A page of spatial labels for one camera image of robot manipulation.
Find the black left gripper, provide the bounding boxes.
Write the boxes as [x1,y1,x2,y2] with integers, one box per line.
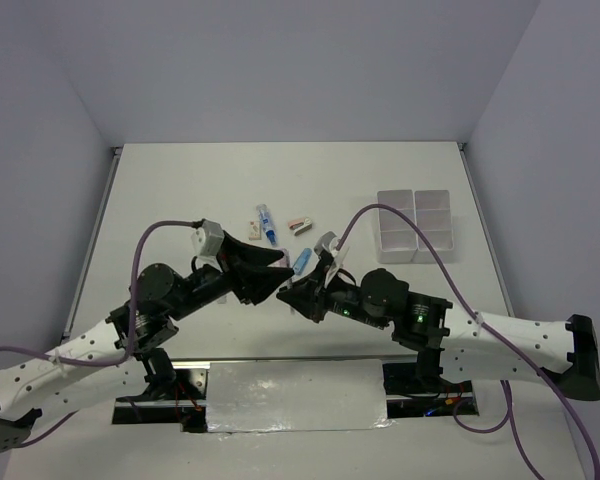
[167,229,294,321]

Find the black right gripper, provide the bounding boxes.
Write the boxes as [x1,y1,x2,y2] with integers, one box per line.
[276,259,388,328]

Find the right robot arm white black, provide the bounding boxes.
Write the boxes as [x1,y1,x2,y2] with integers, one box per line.
[277,253,600,401]

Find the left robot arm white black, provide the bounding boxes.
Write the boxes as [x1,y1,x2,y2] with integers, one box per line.
[0,229,293,454]

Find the blue correction tape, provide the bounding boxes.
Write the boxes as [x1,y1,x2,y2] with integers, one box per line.
[292,248,312,276]

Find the purple highlighter marker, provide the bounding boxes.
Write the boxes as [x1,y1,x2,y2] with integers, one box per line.
[278,248,291,268]

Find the small white orange eraser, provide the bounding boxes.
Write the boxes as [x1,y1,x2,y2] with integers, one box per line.
[248,221,262,241]

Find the blue white glue tube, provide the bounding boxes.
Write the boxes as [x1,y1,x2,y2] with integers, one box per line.
[256,204,278,247]

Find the pink mini stapler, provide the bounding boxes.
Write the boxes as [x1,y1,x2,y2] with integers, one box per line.
[288,217,313,236]

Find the silver foil covered panel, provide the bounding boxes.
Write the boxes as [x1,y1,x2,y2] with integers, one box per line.
[206,359,390,433]

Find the white compartment organizer box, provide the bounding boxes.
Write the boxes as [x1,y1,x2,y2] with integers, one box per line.
[374,190,455,264]

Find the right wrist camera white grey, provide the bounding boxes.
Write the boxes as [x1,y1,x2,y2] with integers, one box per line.
[314,231,349,287]

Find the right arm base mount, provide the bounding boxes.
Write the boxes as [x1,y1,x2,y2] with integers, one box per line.
[382,362,478,419]

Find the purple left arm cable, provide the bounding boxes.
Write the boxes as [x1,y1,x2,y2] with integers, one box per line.
[0,218,201,446]

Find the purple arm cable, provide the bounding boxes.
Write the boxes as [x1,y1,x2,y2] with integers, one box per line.
[0,218,201,446]
[337,204,600,480]

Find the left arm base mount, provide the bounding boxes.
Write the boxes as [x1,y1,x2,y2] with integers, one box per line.
[111,364,210,434]

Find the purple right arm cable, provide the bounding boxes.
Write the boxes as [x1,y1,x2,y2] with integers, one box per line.
[337,204,600,480]

